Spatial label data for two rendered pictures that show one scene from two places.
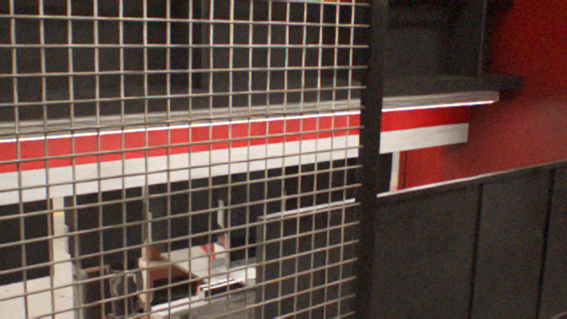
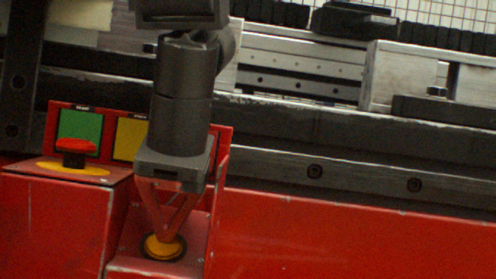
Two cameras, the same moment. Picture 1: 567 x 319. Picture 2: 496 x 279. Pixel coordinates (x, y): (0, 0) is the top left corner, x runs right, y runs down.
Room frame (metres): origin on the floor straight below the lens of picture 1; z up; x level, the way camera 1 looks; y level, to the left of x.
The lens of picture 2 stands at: (2.54, 1.00, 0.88)
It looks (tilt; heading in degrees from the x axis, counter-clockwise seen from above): 3 degrees down; 213
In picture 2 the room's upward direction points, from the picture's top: 8 degrees clockwise
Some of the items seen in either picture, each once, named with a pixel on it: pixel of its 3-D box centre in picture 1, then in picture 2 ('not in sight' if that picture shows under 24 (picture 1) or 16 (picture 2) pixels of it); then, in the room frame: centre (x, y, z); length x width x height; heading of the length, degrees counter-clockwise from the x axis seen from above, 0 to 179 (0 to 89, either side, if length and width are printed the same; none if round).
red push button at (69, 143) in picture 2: not in sight; (74, 156); (1.85, 0.36, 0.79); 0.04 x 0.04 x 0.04
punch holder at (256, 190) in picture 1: (251, 198); not in sight; (1.68, 0.08, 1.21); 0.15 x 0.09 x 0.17; 129
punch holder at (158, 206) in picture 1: (182, 209); not in sight; (1.56, 0.24, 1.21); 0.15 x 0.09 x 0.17; 129
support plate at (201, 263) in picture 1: (212, 262); not in sight; (1.78, 0.19, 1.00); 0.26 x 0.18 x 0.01; 39
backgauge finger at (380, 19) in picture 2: not in sight; (364, 18); (1.27, 0.35, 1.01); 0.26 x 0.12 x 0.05; 39
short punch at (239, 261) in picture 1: (243, 248); not in sight; (1.66, 0.10, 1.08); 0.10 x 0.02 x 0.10; 129
